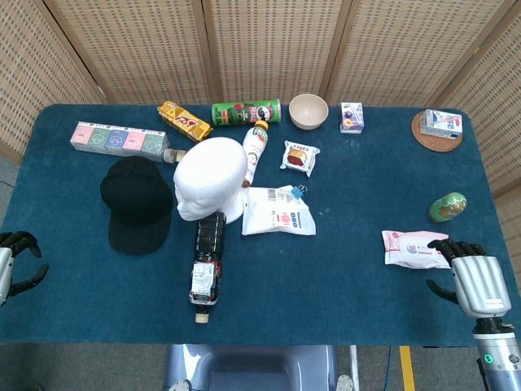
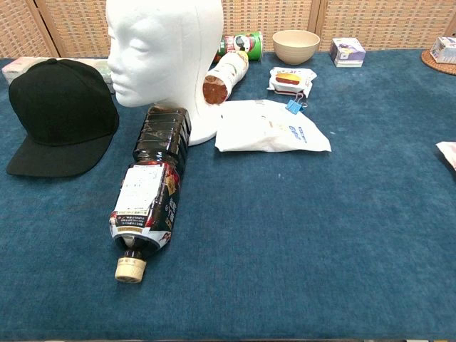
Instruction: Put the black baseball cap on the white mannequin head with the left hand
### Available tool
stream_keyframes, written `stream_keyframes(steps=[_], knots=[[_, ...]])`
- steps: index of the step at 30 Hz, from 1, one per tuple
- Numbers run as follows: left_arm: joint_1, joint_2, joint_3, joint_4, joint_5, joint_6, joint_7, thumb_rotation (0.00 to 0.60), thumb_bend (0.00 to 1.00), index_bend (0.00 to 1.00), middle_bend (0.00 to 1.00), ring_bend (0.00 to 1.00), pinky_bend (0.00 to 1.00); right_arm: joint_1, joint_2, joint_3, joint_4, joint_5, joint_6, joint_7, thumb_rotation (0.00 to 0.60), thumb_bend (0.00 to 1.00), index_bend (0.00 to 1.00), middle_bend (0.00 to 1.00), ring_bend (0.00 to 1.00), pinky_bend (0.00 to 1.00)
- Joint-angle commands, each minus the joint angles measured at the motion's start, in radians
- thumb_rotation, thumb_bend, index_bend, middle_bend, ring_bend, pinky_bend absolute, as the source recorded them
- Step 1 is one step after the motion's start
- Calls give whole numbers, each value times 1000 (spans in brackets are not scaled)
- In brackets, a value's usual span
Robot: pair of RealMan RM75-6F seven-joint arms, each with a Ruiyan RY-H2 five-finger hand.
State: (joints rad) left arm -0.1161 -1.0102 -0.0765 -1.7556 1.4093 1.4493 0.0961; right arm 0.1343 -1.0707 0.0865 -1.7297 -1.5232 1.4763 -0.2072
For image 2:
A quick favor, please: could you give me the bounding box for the black baseball cap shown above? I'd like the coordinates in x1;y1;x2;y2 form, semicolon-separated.
6;58;120;178

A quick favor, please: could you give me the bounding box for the white foam mannequin head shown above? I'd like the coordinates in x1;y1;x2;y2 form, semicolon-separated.
105;0;224;147

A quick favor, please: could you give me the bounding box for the white plastic pouch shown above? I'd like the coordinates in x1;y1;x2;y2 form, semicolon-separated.
214;100;332;153

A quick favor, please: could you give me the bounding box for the dark tea plastic bottle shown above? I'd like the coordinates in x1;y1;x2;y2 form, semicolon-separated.
108;105;192;284

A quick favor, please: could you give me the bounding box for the blue table cloth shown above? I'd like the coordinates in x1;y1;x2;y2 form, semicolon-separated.
0;48;456;341

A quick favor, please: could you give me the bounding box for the blue binder clip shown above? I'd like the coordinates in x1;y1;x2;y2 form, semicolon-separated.
285;93;309;115

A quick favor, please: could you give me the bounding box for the white milk tea bottle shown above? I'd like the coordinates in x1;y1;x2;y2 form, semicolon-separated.
202;51;249;105

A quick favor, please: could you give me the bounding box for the burger print snack packet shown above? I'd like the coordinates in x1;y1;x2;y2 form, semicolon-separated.
266;66;318;98

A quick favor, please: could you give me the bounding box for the green chips can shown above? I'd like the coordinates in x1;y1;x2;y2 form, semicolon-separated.
212;31;264;64

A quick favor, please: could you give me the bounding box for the beige bowl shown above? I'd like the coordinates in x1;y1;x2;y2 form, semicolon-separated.
272;29;321;66

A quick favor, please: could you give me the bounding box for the small purple white carton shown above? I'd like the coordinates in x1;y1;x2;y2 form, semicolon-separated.
328;37;367;68

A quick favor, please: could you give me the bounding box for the woven folding screen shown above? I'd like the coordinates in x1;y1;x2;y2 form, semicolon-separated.
0;0;456;60

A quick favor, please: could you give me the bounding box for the pink wet wipes pack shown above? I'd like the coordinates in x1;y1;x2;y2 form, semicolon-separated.
435;141;456;171

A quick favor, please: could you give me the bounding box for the round woven coaster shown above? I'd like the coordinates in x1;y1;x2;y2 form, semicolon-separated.
420;48;456;76

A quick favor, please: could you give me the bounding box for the blue white milk carton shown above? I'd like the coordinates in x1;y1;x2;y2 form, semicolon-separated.
429;36;456;65

